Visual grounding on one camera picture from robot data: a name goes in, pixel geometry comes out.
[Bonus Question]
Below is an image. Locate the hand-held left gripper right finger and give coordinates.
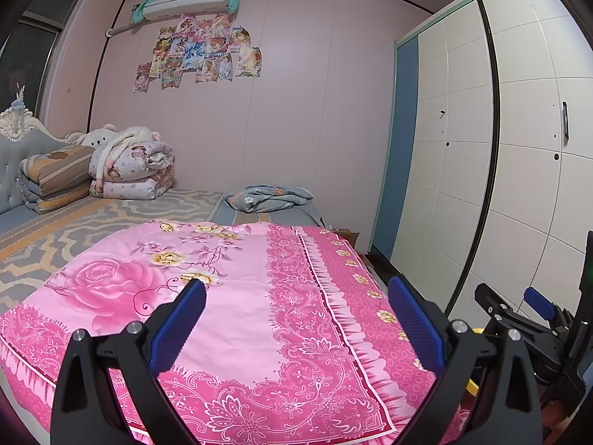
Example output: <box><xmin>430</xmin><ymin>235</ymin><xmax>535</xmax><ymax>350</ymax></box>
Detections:
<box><xmin>387</xmin><ymin>276</ymin><xmax>544</xmax><ymax>445</ymax></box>

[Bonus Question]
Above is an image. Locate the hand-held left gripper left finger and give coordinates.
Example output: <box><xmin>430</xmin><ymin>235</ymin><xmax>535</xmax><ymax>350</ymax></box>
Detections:
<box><xmin>51</xmin><ymin>278</ymin><xmax>208</xmax><ymax>445</ymax></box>

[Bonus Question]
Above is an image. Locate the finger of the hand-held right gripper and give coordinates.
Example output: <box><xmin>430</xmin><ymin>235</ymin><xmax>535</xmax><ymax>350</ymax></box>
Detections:
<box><xmin>525</xmin><ymin>287</ymin><xmax>575</xmax><ymax>330</ymax></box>
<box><xmin>475</xmin><ymin>283</ymin><xmax>554</xmax><ymax>357</ymax></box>

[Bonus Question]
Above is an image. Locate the yellow rimmed bin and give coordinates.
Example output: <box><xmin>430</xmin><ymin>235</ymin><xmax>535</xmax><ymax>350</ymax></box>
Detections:
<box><xmin>464</xmin><ymin>327</ymin><xmax>483</xmax><ymax>396</ymax></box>

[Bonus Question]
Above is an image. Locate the pink floral blanket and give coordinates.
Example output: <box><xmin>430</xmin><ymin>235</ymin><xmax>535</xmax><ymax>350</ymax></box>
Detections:
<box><xmin>0</xmin><ymin>220</ymin><xmax>468</xmax><ymax>445</ymax></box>

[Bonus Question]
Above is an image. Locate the cardboard box with raised flaps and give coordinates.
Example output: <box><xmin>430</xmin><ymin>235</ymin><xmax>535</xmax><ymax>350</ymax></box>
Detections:
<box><xmin>331</xmin><ymin>227</ymin><xmax>361</xmax><ymax>247</ymax></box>

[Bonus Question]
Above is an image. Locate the grey yellow patterned bed sheet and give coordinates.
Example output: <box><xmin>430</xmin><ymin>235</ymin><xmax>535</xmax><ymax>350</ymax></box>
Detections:
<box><xmin>0</xmin><ymin>188</ymin><xmax>225</xmax><ymax>316</ymax></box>

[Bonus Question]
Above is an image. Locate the white and blue wardrobe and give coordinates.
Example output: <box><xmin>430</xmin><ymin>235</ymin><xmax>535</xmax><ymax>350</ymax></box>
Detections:
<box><xmin>371</xmin><ymin>0</ymin><xmax>593</xmax><ymax>334</ymax></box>

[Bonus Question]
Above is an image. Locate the plain grey bed sheet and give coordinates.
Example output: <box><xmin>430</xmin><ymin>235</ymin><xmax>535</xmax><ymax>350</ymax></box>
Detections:
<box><xmin>204</xmin><ymin>192</ymin><xmax>325</xmax><ymax>230</ymax></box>

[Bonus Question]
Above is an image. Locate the grey floral blanket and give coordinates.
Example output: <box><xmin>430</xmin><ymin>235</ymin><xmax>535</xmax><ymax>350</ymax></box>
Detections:
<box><xmin>225</xmin><ymin>184</ymin><xmax>316</xmax><ymax>214</ymax></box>

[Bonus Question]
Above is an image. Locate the floral folded quilt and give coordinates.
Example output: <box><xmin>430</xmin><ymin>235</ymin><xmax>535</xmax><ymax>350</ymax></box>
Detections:
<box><xmin>89</xmin><ymin>139</ymin><xmax>176</xmax><ymax>201</ymax></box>

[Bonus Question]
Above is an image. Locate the striped folded quilt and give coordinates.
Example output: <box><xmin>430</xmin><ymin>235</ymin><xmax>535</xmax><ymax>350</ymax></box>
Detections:
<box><xmin>17</xmin><ymin>145</ymin><xmax>96</xmax><ymax>216</ymax></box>

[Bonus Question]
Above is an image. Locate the white plush toy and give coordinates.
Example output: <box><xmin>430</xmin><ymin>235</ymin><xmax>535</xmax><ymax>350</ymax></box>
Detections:
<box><xmin>67</xmin><ymin>123</ymin><xmax>163</xmax><ymax>149</ymax></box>

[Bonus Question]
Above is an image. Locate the grey tufted headboard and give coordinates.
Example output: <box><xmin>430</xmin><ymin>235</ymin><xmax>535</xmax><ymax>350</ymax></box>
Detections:
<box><xmin>0</xmin><ymin>84</ymin><xmax>89</xmax><ymax>216</ymax></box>

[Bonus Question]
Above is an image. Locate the grey air conditioner pipe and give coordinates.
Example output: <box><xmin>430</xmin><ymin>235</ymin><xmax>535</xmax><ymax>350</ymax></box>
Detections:
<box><xmin>106</xmin><ymin>21</ymin><xmax>140</xmax><ymax>38</ymax></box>

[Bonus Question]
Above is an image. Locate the dark window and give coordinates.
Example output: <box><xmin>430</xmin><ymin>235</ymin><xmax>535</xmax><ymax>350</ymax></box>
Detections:
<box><xmin>0</xmin><ymin>0</ymin><xmax>86</xmax><ymax>121</ymax></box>

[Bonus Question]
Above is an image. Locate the air conditioner with teal cover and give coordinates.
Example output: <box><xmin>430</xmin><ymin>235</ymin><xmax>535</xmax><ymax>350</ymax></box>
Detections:
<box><xmin>131</xmin><ymin>0</ymin><xmax>244</xmax><ymax>26</ymax></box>

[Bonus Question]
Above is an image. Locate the cluster of wall posters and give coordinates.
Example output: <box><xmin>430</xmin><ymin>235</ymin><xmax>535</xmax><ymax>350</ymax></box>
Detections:
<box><xmin>133</xmin><ymin>13</ymin><xmax>262</xmax><ymax>94</ymax></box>

